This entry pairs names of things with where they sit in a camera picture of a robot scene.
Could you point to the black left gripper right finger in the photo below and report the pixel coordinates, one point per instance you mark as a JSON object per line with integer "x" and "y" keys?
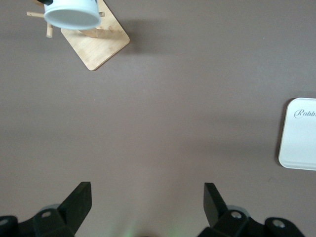
{"x": 218, "y": 216}

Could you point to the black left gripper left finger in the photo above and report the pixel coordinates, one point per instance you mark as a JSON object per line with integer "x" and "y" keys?
{"x": 74, "y": 212}

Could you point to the wooden cup rack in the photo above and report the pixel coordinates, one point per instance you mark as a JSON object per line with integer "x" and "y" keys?
{"x": 98, "y": 49}

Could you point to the white smiley enamel cup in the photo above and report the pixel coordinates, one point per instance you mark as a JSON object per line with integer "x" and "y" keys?
{"x": 71, "y": 17}

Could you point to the cream rectangular Rabbit tray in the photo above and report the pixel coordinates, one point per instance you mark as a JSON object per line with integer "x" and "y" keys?
{"x": 301, "y": 138}

